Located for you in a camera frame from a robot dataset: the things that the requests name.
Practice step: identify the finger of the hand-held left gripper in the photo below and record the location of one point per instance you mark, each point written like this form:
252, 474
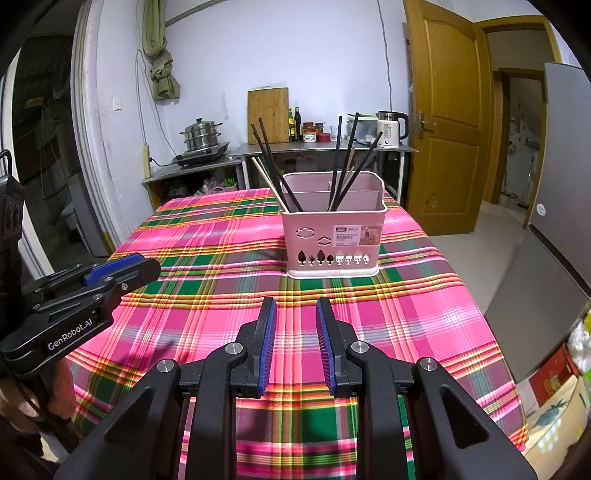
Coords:
115, 267
138, 277

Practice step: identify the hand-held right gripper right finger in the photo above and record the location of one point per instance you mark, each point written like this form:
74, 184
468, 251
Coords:
325, 346

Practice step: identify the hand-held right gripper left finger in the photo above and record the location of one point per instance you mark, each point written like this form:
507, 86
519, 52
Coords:
267, 346

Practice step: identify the pink plastic utensil basket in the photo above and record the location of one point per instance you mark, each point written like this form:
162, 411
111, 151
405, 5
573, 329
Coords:
323, 226

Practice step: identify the light wooden chopstick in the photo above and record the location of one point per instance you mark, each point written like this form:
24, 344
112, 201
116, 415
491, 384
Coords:
270, 184
273, 181

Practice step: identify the person's left hand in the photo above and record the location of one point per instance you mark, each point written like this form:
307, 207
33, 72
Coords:
62, 387

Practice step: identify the pink green plaid tablecloth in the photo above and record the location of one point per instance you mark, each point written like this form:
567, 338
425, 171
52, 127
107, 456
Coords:
207, 258

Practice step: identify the low steel kitchen table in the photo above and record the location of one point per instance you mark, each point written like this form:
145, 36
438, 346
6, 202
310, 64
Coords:
184, 174

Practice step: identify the pink storage basket with greens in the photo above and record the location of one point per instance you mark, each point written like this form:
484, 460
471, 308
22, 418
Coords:
217, 187

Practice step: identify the stainless steel steamer pot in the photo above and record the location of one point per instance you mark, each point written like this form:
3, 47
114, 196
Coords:
202, 134

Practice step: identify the tall steel kitchen counter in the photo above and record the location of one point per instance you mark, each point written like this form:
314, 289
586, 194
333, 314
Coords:
277, 148

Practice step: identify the knotted green curtain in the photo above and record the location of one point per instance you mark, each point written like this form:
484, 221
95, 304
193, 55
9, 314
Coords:
161, 69

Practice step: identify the wooden cutting board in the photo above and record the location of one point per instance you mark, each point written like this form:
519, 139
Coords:
268, 115

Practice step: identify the flat red lidded container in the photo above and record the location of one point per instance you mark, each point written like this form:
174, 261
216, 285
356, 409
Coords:
324, 137

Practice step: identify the clear drinking glass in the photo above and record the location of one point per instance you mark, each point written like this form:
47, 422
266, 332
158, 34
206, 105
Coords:
332, 134

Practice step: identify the yellow oil bottle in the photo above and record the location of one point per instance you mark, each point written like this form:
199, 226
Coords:
292, 127

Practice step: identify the dark sauce bottle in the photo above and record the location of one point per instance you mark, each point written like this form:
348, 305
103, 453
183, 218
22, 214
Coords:
298, 124

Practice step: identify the white electric kettle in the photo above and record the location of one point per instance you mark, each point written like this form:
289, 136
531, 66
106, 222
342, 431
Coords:
388, 131

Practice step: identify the red cardboard box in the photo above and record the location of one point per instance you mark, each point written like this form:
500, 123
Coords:
554, 374

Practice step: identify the fish print cardboard box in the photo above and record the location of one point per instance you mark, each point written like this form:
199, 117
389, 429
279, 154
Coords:
554, 420

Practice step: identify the yellow wooden door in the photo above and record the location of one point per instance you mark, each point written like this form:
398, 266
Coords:
448, 138

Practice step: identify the white plastic bag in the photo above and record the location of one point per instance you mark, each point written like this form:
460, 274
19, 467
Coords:
581, 344

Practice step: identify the silver refrigerator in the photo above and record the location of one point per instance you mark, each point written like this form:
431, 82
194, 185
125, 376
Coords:
558, 184

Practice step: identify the white sliding door frame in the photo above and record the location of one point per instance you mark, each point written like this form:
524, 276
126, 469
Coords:
99, 161

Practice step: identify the yellowed wall power strip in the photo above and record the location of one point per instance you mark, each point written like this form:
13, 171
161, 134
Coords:
147, 161

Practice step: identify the white wall switch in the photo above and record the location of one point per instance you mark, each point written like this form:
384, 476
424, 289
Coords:
117, 104

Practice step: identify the yellow wooden door frame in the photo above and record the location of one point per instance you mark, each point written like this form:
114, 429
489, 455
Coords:
517, 25

